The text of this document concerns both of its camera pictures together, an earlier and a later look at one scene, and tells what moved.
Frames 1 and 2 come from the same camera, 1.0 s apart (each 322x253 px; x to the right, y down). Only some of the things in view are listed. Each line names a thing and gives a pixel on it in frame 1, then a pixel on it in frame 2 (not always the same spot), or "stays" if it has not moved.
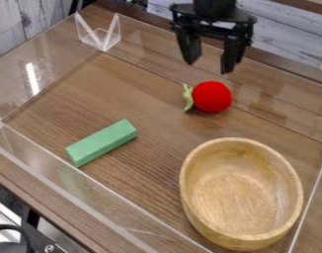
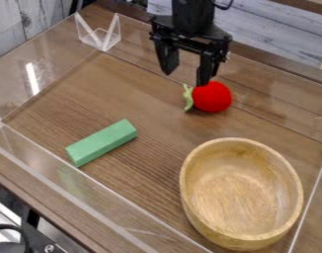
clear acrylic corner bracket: x=100 y=38 stays
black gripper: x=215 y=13 → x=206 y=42
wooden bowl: x=242 y=193 stays
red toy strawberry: x=209 y=96 stays
